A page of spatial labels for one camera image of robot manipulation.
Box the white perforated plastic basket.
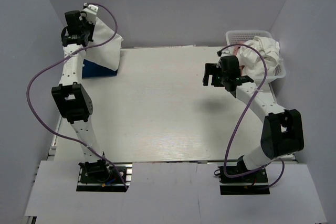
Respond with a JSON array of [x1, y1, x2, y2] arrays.
[[224, 30, 286, 83]]

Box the pink printed t shirt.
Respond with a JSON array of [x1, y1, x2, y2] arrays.
[[233, 45, 241, 57]]

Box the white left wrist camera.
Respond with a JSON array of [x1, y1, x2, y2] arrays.
[[80, 3, 99, 25]]

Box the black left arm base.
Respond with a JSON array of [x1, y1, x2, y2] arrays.
[[76, 160, 132, 193]]

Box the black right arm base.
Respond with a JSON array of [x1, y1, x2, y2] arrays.
[[214, 166, 270, 196]]

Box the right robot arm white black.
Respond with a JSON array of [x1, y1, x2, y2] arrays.
[[203, 56, 304, 177]]

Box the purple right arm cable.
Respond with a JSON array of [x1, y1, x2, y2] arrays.
[[216, 44, 286, 189]]

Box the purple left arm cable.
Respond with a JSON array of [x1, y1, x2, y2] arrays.
[[27, 3, 129, 190]]

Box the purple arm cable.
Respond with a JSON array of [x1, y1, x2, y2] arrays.
[[216, 44, 286, 189], [27, 3, 129, 190]]

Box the white Coca-Cola t shirt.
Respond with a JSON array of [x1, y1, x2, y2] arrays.
[[84, 18, 123, 71]]

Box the crumpled white t shirt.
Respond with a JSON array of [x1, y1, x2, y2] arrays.
[[237, 36, 280, 78]]

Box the folded blue t shirt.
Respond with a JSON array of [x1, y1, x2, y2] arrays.
[[82, 60, 118, 79]]

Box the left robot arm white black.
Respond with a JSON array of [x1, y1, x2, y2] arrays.
[[51, 5, 104, 163]]

